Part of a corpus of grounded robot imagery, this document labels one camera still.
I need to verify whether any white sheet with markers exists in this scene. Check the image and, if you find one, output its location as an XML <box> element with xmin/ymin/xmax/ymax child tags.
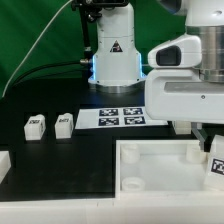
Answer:
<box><xmin>75</xmin><ymin>107</ymin><xmax>168</xmax><ymax>129</ymax></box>

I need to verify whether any white front obstacle bar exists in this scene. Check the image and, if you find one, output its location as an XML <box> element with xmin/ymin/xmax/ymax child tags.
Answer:
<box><xmin>0</xmin><ymin>200</ymin><xmax>224</xmax><ymax>224</ymax></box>

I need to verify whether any black camera stand pole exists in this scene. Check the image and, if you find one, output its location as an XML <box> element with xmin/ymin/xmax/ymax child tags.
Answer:
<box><xmin>71</xmin><ymin>0</ymin><xmax>97</xmax><ymax>59</ymax></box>

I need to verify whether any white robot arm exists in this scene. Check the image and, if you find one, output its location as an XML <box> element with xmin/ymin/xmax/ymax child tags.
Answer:
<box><xmin>89</xmin><ymin>0</ymin><xmax>224</xmax><ymax>152</ymax></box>

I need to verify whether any white square table top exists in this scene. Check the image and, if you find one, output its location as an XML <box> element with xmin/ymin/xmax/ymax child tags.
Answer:
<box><xmin>115</xmin><ymin>140</ymin><xmax>224</xmax><ymax>202</ymax></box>

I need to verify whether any white cable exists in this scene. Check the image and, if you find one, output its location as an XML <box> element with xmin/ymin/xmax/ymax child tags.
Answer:
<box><xmin>1</xmin><ymin>0</ymin><xmax>75</xmax><ymax>98</ymax></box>

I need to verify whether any white obstacle block left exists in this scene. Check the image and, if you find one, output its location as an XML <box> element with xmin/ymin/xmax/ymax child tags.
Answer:
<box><xmin>0</xmin><ymin>151</ymin><xmax>11</xmax><ymax>183</ymax></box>

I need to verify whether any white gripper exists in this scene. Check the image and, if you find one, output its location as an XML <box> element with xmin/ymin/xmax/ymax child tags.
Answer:
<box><xmin>144</xmin><ymin>69</ymin><xmax>224</xmax><ymax>152</ymax></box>

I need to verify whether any black cable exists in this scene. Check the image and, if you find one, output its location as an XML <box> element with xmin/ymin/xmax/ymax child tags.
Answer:
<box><xmin>11</xmin><ymin>59</ymin><xmax>90</xmax><ymax>88</ymax></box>

